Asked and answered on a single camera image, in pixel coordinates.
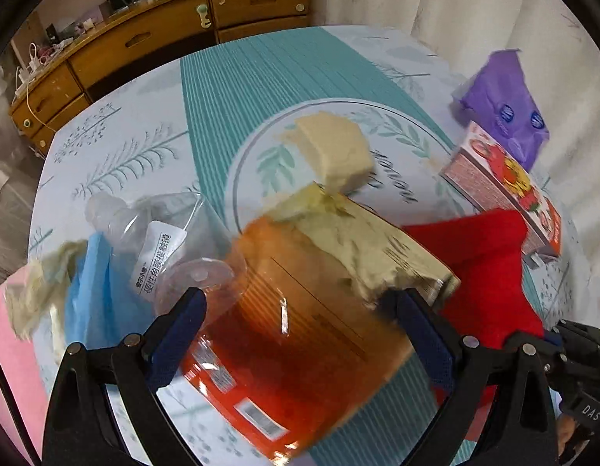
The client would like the purple plastic package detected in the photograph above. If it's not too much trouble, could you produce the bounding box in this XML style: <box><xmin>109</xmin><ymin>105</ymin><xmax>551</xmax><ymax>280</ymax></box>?
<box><xmin>453</xmin><ymin>49</ymin><xmax>550</xmax><ymax>170</ymax></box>

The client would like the orange red snack bag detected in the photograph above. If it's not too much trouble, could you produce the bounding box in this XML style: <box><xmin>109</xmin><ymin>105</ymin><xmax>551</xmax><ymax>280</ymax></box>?
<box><xmin>180</xmin><ymin>182</ymin><xmax>461</xmax><ymax>462</ymax></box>

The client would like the blue face mask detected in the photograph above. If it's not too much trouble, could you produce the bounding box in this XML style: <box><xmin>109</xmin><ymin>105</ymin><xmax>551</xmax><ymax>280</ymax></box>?
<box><xmin>64</xmin><ymin>233</ymin><xmax>155</xmax><ymax>349</ymax></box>

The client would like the clear plastic bottle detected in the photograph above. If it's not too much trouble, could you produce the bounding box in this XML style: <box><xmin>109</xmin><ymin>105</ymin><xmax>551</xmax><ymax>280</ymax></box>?
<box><xmin>85</xmin><ymin>193</ymin><xmax>246</xmax><ymax>324</ymax></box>

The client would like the beige crumpled tissue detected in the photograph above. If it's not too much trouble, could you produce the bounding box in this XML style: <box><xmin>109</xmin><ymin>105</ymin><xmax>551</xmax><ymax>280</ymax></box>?
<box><xmin>283</xmin><ymin>111</ymin><xmax>375</xmax><ymax>195</ymax></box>

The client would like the crumpled yellowish paper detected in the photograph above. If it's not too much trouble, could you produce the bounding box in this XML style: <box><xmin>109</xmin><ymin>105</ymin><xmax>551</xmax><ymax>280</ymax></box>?
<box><xmin>5</xmin><ymin>240</ymin><xmax>88</xmax><ymax>343</ymax></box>

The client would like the cream floral curtain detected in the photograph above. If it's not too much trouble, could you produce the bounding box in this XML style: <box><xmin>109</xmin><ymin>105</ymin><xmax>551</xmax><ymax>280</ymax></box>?
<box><xmin>315</xmin><ymin>0</ymin><xmax>600</xmax><ymax>326</ymax></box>

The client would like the red patterned snack box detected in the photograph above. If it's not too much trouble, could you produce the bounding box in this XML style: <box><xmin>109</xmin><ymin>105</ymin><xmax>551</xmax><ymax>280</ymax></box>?
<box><xmin>441</xmin><ymin>122</ymin><xmax>562</xmax><ymax>259</ymax></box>

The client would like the red cloth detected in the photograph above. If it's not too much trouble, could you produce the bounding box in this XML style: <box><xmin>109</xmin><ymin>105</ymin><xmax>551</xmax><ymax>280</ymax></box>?
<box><xmin>402</xmin><ymin>209</ymin><xmax>543</xmax><ymax>350</ymax></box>

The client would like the teal white patterned tablecloth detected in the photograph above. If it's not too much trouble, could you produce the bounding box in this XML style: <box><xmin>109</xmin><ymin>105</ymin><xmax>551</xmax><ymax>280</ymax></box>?
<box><xmin>28</xmin><ymin>26</ymin><xmax>596</xmax><ymax>465</ymax></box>

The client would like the wooden dresser with drawers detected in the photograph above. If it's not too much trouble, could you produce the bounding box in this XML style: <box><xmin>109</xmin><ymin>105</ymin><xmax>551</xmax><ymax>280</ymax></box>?
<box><xmin>10</xmin><ymin>0</ymin><xmax>312</xmax><ymax>156</ymax></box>

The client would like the pink bed sheet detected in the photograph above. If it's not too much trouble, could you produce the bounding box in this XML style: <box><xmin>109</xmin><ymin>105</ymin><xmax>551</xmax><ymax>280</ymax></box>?
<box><xmin>0</xmin><ymin>266</ymin><xmax>48</xmax><ymax>453</ymax></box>

